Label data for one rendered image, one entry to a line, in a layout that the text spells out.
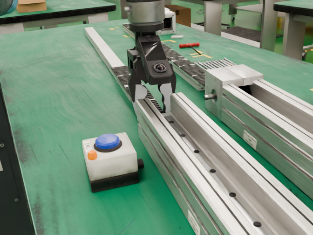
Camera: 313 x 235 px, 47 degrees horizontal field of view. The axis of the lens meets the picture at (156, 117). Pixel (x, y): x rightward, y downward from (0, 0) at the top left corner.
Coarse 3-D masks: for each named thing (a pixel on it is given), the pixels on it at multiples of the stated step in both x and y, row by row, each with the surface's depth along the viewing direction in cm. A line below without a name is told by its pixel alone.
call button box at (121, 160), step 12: (84, 144) 61; (120, 144) 60; (84, 156) 61; (108, 156) 57; (120, 156) 57; (132, 156) 58; (96, 168) 57; (108, 168) 57; (120, 168) 58; (132, 168) 59; (96, 180) 58; (108, 180) 58; (120, 180) 59; (132, 180) 60
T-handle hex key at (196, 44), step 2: (196, 42) 142; (198, 42) 142; (180, 44) 141; (182, 44) 141; (184, 44) 141; (186, 44) 141; (188, 44) 141; (190, 44) 141; (192, 44) 142; (194, 44) 142; (196, 44) 142; (198, 44) 142; (180, 46) 141; (182, 46) 141; (184, 46) 141; (186, 46) 141; (188, 46) 141; (190, 46) 140; (192, 46) 142; (194, 46) 142; (196, 46) 142; (198, 46) 142; (194, 48) 136; (196, 50) 133; (198, 52) 130; (200, 54) 129
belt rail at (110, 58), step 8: (88, 32) 165; (96, 32) 164; (96, 40) 149; (96, 48) 143; (104, 48) 135; (104, 56) 125; (112, 56) 124; (112, 64) 115; (120, 64) 115; (112, 72) 114; (128, 96) 95
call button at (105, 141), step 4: (100, 136) 61; (104, 136) 60; (108, 136) 60; (112, 136) 60; (116, 136) 60; (96, 140) 59; (100, 140) 59; (104, 140) 59; (108, 140) 59; (112, 140) 59; (116, 140) 59; (96, 144) 59; (100, 144) 58; (104, 144) 58; (108, 144) 58; (112, 144) 58; (116, 144) 59; (100, 148) 59; (104, 148) 58; (108, 148) 58
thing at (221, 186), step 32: (160, 128) 59; (192, 128) 64; (160, 160) 61; (192, 160) 50; (224, 160) 53; (256, 160) 49; (192, 192) 47; (224, 192) 43; (256, 192) 45; (288, 192) 42; (192, 224) 49; (224, 224) 38; (256, 224) 42; (288, 224) 40
